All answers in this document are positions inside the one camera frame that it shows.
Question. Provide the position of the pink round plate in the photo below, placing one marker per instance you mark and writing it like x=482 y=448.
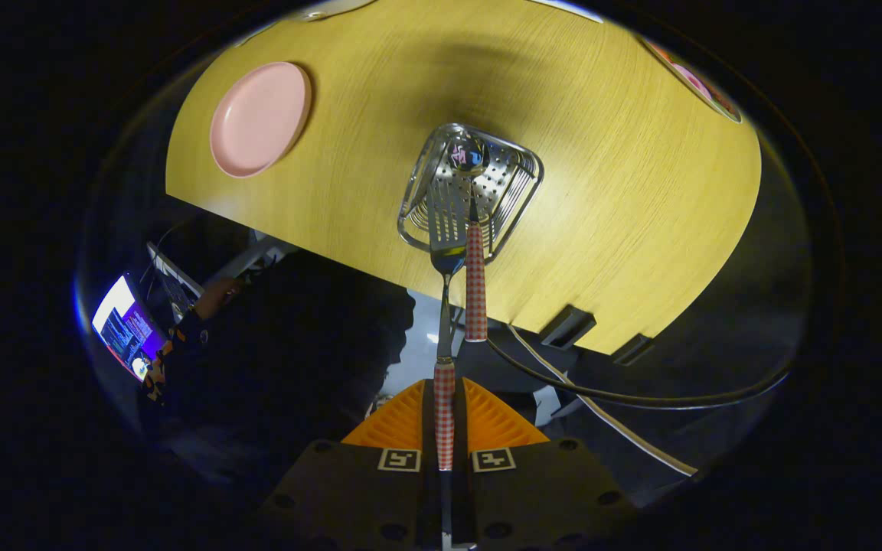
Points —
x=257 y=119

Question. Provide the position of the open laptop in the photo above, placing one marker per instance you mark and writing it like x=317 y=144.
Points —
x=123 y=325

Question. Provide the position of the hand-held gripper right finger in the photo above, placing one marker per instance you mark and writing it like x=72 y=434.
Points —
x=540 y=490

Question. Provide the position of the plate of food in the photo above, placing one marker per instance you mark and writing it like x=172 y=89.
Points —
x=697 y=83

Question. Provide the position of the black table bracket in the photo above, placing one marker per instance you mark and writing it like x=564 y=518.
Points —
x=632 y=350
x=567 y=327

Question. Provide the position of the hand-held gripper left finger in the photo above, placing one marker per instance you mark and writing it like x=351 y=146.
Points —
x=349 y=490

